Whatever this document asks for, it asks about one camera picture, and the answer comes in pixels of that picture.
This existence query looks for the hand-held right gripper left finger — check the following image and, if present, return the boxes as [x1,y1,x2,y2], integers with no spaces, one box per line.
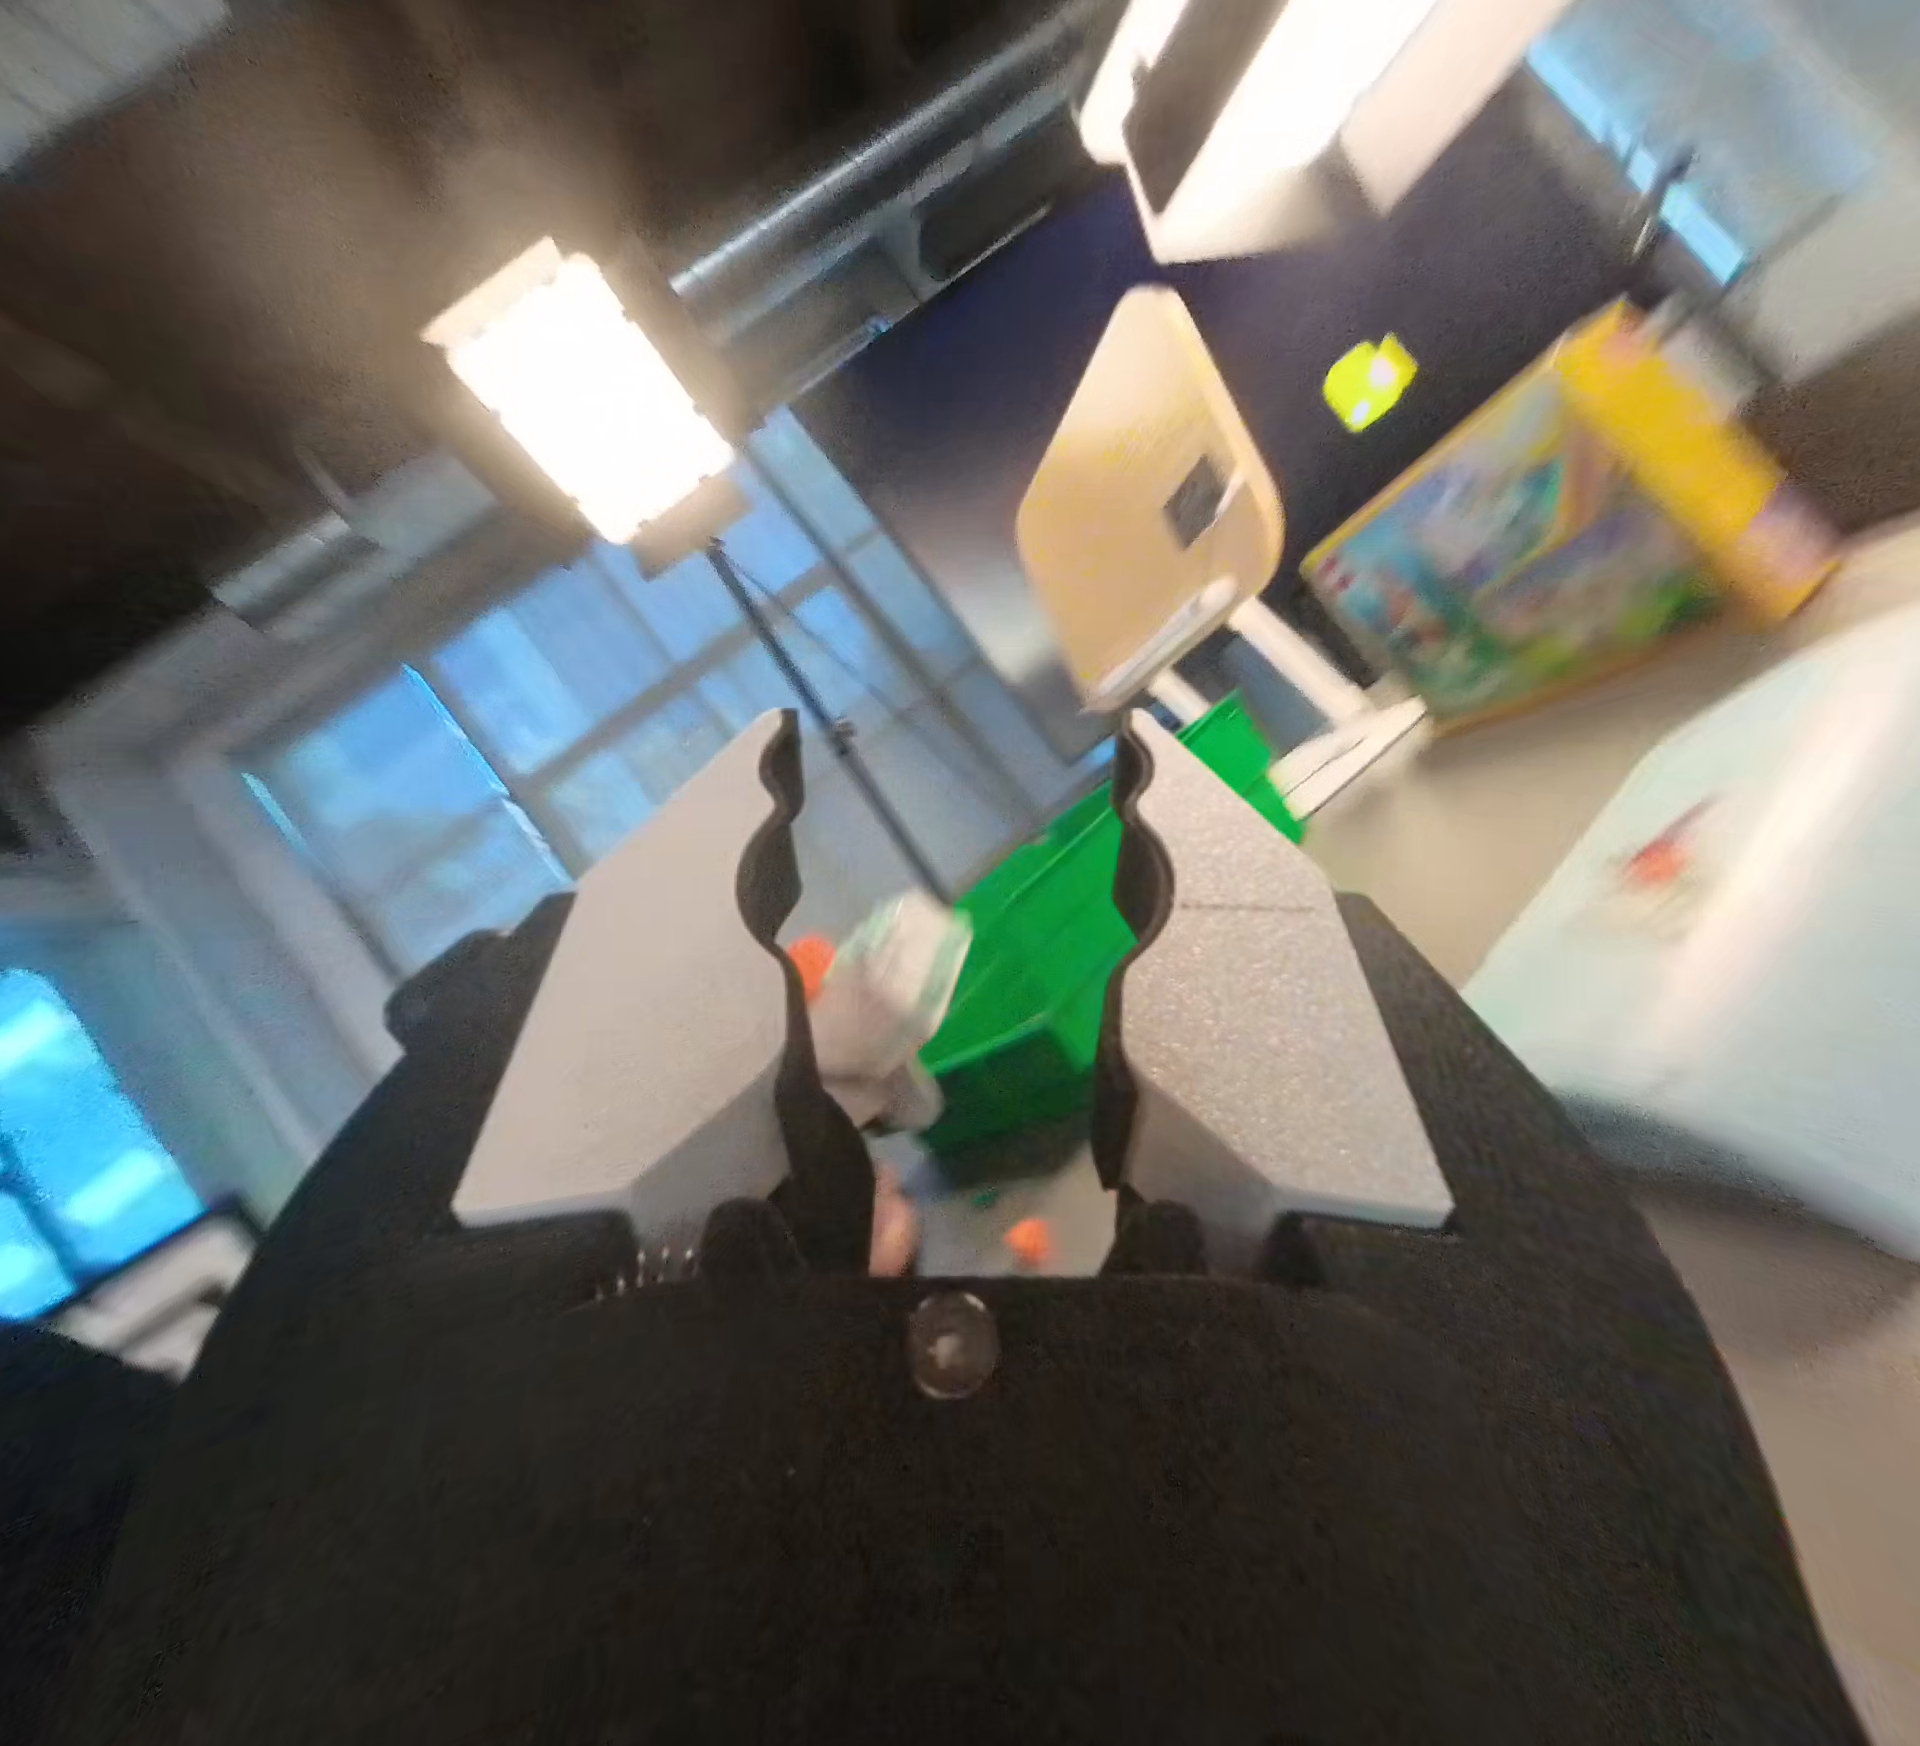
[451,708,879,1276]

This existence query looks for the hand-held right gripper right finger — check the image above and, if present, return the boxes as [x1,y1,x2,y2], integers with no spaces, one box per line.
[1092,708,1460,1278]

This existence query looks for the white red lego build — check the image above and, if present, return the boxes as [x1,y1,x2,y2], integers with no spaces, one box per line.
[786,886,979,1137]

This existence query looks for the green plastic bin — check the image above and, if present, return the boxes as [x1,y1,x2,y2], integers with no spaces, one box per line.
[916,694,1312,1151]

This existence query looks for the instruction booklet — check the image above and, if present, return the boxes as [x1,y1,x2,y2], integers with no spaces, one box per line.
[1460,605,1920,1219]

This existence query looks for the colourful lego box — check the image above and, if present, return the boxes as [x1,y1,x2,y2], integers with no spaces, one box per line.
[1299,295,1842,738]

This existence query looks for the wooden board on white stand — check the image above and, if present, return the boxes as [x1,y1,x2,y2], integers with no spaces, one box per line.
[1015,281,1430,820]

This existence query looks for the LED light panel on tripod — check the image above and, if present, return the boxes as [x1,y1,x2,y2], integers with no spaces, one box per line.
[422,237,961,899]

